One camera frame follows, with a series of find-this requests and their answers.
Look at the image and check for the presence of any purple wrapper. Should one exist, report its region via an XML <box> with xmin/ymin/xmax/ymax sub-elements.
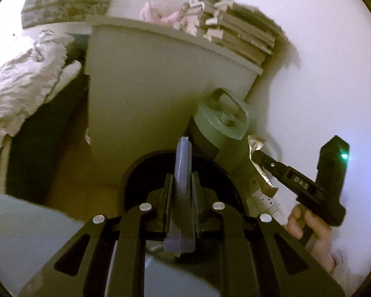
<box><xmin>163</xmin><ymin>137</ymin><xmax>196</xmax><ymax>255</ymax></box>

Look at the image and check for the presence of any silver foil wrapper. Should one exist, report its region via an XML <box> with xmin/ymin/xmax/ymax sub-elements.
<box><xmin>247</xmin><ymin>133</ymin><xmax>278</xmax><ymax>198</ymax></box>

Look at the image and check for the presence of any person's right forearm sleeve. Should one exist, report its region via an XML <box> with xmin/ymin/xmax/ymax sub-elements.
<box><xmin>330</xmin><ymin>249</ymin><xmax>366</xmax><ymax>296</ymax></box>

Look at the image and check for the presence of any black round trash bin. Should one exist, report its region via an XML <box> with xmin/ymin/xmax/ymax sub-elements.
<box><xmin>121</xmin><ymin>149</ymin><xmax>246</xmax><ymax>215</ymax></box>

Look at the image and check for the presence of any person's right hand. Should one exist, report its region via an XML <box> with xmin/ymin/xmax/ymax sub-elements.
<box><xmin>285</xmin><ymin>204</ymin><xmax>336</xmax><ymax>273</ymax></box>

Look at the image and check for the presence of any white power strip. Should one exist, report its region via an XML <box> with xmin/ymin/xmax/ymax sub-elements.
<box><xmin>246</xmin><ymin>190</ymin><xmax>287</xmax><ymax>225</ymax></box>

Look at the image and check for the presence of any stack of books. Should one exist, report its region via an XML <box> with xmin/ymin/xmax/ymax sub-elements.
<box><xmin>181</xmin><ymin>0</ymin><xmax>287</xmax><ymax>68</ymax></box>

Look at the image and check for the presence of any white cabinet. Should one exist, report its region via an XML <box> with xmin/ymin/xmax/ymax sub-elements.
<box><xmin>85</xmin><ymin>15</ymin><xmax>262</xmax><ymax>186</ymax></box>

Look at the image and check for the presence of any white pillow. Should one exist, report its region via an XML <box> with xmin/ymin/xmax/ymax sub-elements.
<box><xmin>45</xmin><ymin>60</ymin><xmax>82</xmax><ymax>103</ymax></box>

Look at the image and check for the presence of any bed with crumpled blanket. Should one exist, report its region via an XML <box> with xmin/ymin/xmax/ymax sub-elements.
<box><xmin>0</xmin><ymin>30</ymin><xmax>75</xmax><ymax>151</ymax></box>

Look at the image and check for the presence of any pink plush toy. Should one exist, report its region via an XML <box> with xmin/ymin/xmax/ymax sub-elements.
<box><xmin>139</xmin><ymin>1</ymin><xmax>182</xmax><ymax>27</ymax></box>

